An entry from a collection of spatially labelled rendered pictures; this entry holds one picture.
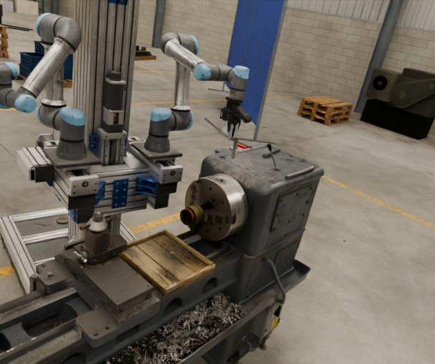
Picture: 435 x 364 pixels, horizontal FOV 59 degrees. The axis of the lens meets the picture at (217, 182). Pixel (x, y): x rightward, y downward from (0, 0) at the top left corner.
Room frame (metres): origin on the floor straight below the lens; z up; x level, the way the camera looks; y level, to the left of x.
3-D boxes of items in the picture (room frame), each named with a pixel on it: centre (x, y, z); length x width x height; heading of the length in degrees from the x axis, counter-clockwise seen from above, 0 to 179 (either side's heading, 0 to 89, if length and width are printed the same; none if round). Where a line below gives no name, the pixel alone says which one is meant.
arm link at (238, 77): (1.93, -0.01, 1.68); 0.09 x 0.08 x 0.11; 45
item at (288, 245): (2.02, -0.24, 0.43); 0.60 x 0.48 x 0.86; 142
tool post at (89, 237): (1.27, 0.42, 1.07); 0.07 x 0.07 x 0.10; 52
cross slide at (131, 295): (1.23, 0.38, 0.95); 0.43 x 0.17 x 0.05; 52
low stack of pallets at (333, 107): (9.57, -2.26, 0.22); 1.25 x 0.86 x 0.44; 143
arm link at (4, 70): (1.63, 0.99, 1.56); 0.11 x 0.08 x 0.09; 153
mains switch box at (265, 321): (1.85, -0.46, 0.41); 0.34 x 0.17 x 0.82; 142
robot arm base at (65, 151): (1.80, 0.76, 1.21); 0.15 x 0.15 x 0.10
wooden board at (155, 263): (1.47, 0.17, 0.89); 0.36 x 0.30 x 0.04; 52
